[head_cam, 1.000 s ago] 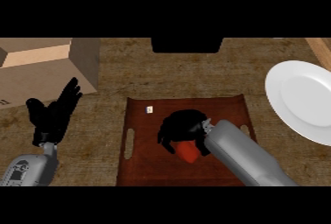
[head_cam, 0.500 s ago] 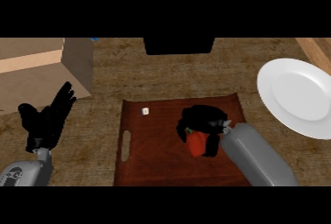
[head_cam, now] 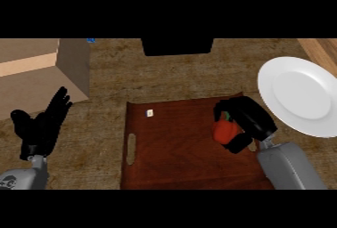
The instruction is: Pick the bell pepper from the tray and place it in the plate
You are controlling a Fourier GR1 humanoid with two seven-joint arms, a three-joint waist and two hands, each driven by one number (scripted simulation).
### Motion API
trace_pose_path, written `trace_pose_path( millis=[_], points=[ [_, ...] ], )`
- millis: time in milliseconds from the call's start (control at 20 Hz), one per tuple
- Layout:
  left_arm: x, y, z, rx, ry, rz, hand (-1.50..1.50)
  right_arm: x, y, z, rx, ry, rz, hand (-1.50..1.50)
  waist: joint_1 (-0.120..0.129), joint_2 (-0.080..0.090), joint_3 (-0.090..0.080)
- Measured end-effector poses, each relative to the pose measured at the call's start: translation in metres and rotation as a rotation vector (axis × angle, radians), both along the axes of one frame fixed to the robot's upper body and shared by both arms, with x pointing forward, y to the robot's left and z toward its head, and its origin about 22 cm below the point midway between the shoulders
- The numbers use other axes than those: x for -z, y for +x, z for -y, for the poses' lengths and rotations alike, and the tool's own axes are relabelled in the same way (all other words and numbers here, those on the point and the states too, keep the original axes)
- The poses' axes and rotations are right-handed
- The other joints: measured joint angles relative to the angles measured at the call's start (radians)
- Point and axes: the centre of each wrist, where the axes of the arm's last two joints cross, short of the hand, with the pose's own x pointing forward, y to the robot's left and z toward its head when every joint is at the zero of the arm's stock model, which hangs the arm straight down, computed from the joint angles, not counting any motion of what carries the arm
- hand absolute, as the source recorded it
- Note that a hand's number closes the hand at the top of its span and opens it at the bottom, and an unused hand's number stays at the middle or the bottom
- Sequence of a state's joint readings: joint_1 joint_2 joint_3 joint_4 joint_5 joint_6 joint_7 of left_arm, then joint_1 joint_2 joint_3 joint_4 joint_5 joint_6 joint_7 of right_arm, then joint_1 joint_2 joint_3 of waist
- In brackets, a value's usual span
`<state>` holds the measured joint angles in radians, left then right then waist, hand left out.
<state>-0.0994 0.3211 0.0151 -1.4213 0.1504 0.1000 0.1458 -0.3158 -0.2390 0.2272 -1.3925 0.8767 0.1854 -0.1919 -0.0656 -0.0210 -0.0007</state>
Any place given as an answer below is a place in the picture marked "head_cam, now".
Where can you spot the small blue object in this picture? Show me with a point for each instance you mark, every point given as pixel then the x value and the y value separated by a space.
pixel 91 39

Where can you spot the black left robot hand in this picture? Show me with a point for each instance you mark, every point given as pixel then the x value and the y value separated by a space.
pixel 41 127

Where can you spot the red bell pepper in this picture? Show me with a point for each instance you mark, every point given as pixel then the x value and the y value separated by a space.
pixel 226 131

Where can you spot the black appliance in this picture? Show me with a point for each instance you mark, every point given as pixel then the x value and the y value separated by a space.
pixel 178 46

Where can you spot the tan cardboard box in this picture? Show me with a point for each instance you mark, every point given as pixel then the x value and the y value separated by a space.
pixel 38 75

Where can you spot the white round plate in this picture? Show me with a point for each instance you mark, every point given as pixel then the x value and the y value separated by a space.
pixel 304 95

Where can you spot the brown wooden tray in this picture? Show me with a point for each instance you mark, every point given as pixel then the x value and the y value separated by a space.
pixel 184 145

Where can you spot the light wooden board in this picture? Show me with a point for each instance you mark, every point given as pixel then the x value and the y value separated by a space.
pixel 323 52

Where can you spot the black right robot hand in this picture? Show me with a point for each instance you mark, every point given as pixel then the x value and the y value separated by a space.
pixel 251 117

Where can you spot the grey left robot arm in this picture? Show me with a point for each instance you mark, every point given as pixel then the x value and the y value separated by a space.
pixel 27 175

